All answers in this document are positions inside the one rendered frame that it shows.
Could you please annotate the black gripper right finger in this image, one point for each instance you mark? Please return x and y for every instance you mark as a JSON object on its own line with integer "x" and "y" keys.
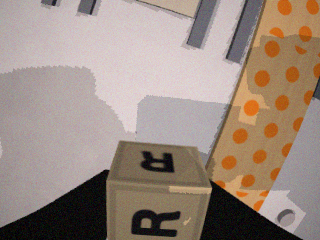
{"x": 228, "y": 218}

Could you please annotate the short grey cylinder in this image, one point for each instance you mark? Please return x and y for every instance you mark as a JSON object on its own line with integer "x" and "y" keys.
{"x": 286, "y": 218}

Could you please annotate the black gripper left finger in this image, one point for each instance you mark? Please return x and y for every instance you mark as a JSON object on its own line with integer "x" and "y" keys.
{"x": 77, "y": 215}

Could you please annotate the orange checkered strip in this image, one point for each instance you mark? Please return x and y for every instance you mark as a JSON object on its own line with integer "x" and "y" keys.
{"x": 271, "y": 98}

